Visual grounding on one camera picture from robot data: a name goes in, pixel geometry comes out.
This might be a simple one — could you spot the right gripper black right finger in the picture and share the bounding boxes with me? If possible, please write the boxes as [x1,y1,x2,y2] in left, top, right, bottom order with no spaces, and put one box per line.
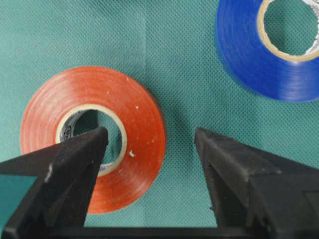
[194,127,319,239]

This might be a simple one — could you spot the red tape roll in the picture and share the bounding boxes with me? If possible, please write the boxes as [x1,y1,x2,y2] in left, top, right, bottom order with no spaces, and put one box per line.
[20,66,166,214]

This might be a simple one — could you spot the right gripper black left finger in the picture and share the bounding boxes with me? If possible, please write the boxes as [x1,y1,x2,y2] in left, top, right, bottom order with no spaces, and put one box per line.
[0,127,108,239]

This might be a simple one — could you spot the blue tape roll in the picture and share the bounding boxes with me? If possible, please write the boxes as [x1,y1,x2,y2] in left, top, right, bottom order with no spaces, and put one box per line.
[214,0,319,102]

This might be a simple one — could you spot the green table cloth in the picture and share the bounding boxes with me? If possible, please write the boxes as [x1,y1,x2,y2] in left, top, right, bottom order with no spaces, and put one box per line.
[0,0,319,227]

